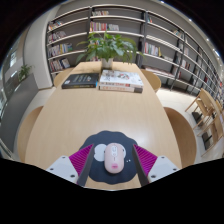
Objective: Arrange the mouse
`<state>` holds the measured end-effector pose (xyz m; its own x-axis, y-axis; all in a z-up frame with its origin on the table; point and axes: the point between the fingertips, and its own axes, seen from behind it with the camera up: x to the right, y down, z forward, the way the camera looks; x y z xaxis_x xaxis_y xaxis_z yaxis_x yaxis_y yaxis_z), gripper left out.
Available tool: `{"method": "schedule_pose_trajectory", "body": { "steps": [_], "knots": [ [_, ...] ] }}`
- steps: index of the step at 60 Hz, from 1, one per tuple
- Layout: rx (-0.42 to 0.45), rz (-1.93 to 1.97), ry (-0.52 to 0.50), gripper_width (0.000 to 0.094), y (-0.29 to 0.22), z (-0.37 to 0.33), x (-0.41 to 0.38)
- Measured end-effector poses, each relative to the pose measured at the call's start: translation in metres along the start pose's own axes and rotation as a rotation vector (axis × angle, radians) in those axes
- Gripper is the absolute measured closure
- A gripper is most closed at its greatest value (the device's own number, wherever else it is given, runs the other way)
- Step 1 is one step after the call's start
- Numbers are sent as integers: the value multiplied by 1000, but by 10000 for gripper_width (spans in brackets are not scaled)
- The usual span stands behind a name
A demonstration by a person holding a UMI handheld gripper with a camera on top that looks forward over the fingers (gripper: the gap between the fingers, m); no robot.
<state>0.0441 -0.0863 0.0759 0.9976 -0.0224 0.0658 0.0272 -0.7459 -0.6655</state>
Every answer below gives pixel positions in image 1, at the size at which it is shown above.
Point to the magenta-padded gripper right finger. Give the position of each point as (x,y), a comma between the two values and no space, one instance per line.
(160,168)

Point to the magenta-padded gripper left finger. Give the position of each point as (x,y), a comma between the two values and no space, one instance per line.
(66,168)

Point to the pink computer mouse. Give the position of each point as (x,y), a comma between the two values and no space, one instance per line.
(115,158)

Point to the dark cartoon-eyed mouse pad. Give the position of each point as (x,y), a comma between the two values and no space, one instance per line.
(106,136)

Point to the grey low counter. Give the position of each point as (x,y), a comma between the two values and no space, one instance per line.
(16,110)

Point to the black book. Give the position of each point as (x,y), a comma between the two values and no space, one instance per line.
(80,80)

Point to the white book with red lettering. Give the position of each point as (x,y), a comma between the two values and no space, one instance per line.
(120,88)

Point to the white illustrated book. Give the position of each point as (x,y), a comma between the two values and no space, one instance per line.
(121,78)

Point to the small green potted plant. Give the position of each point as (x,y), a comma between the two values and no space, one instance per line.
(24,71)

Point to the tall bookshelf unit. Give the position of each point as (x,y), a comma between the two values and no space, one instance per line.
(166,43)

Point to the green potted plant, white pot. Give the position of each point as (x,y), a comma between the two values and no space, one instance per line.
(106,46)

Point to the group of wooden frame chairs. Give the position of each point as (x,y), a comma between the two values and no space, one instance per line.
(206,113)

